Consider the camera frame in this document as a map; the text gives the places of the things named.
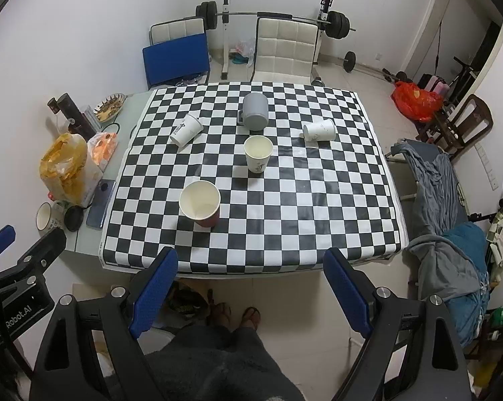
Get pink suitcase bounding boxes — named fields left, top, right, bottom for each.
left=419, top=74, right=449, bottom=97

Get blue cloth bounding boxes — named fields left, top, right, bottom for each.
left=441, top=222, right=492, bottom=343

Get dark blue phone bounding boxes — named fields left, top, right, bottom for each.
left=86, top=179, right=117, bottom=230

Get dark wooden chair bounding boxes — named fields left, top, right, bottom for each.
left=416, top=94, right=494, bottom=163

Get orange plastic bag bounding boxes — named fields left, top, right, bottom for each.
left=87, top=131, right=120, bottom=163

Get white ceramic mug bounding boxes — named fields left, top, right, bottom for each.
left=36, top=202, right=66, bottom=231

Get blue padded board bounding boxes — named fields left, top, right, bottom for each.
left=142, top=33, right=211, bottom=89

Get dark cylindrical bottle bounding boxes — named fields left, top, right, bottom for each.
left=46, top=94, right=89, bottom=139

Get black barbell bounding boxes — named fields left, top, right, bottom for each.
left=195, top=1, right=357, bottom=38

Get black exercise machine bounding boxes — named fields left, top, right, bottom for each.
left=450, top=56, right=486, bottom=105

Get red paper cup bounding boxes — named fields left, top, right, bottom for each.
left=179, top=180, right=221, bottom=229

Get dark patterned bag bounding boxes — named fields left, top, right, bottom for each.
left=168, top=282, right=209, bottom=316

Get plate with food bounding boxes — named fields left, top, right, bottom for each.
left=93, top=93, right=127, bottom=123

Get black white checkered tablecloth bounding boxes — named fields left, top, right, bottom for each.
left=98, top=80, right=410, bottom=276

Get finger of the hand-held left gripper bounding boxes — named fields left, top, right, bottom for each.
left=0, top=225, right=17, bottom=256
left=0, top=228, right=68, bottom=287

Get white padded chair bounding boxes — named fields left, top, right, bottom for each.
left=250, top=17, right=320, bottom=85
left=150, top=17, right=207, bottom=46

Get white paper cup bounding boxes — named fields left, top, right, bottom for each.
left=170, top=114, right=204, bottom=148
left=302, top=119, right=336, bottom=142
left=243, top=135, right=274, bottom=174

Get person's legs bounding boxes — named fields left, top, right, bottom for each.
left=145, top=301, right=304, bottom=401

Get white barbell rack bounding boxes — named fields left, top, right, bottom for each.
left=219, top=0, right=335, bottom=80

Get black round lid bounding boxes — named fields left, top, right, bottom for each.
left=64, top=207, right=84, bottom=232

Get grey cloth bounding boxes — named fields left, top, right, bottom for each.
left=387, top=140, right=486, bottom=301

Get red plastic bag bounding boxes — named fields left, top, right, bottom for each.
left=391, top=81, right=443, bottom=123

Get yellow plastic bag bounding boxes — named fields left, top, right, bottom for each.
left=39, top=133, right=104, bottom=207

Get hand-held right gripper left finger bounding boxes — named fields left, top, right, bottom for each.
left=29, top=246, right=179, bottom=401

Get white plastic bag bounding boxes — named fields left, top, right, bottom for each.
left=230, top=39, right=256, bottom=68

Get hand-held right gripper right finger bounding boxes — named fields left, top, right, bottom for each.
left=322, top=246, right=473, bottom=401

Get grey mug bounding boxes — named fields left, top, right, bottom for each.
left=236, top=92, right=268, bottom=131

